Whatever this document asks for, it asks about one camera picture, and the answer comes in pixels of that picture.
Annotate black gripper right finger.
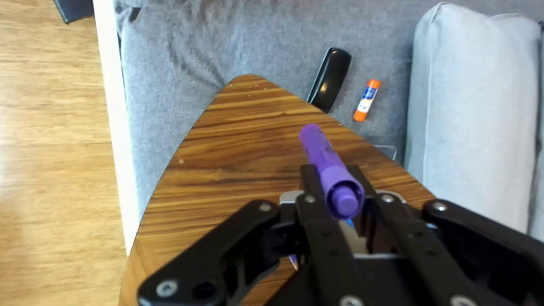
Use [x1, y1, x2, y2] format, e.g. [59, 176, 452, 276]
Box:
[345, 164, 544, 306]

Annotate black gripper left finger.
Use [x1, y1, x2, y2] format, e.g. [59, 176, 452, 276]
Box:
[137, 164, 363, 306]

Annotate purple bottle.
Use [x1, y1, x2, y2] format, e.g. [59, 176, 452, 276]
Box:
[297, 123, 367, 222]

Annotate wooden table black legs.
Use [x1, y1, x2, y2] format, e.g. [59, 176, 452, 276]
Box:
[117, 74, 438, 306]

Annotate grey pillow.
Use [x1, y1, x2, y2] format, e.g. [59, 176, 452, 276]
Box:
[527, 21, 544, 244]
[403, 3, 544, 235]

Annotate small orange glue stick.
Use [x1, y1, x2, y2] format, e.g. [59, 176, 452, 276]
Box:
[352, 77, 382, 125]

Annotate black glasses case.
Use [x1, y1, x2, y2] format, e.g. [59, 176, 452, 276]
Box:
[304, 47, 353, 115]

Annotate grey sofa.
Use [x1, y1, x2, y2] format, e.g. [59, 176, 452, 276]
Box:
[112, 0, 544, 224]

